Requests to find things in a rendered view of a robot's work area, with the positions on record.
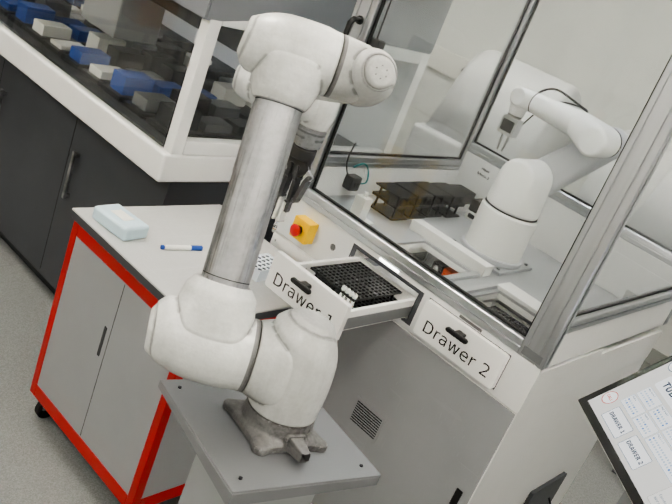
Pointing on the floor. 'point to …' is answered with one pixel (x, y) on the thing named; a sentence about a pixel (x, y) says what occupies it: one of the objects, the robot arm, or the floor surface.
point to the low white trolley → (125, 347)
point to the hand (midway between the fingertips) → (281, 209)
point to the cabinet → (447, 425)
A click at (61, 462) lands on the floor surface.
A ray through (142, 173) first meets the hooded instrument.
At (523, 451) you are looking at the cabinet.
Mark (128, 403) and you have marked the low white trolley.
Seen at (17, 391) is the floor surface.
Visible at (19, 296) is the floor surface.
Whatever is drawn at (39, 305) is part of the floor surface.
